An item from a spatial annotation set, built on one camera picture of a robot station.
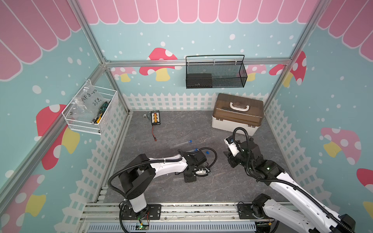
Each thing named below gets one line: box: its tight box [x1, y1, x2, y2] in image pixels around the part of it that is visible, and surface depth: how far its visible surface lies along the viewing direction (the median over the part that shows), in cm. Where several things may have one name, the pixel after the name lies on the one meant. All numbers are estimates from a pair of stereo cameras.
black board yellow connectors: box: [150, 110, 161, 126], surface depth 115 cm
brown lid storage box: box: [211, 93, 265, 137], surface depth 96 cm
